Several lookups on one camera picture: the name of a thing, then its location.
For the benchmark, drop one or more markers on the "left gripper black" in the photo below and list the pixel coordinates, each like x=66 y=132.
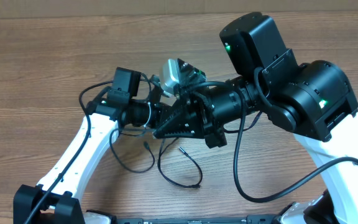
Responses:
x=163 y=111

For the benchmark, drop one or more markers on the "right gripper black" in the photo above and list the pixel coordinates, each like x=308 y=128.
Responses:
x=182 y=120

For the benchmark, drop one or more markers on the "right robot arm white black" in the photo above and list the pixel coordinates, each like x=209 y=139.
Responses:
x=313 y=101

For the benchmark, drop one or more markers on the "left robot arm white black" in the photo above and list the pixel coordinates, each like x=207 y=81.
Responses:
x=130 y=98

